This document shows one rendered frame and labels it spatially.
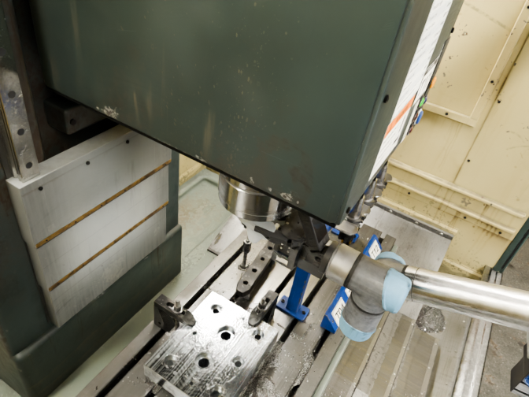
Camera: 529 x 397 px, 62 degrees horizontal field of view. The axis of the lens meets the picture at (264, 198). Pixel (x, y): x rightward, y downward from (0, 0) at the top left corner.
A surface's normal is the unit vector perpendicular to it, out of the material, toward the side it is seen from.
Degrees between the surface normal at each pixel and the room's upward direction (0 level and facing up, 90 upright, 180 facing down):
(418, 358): 8
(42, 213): 91
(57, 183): 91
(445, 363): 17
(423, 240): 24
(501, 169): 90
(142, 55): 90
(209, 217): 0
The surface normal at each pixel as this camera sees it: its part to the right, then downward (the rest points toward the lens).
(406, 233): -0.08, -0.51
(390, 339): 0.20, -0.83
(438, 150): -0.51, 0.48
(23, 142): 0.85, 0.41
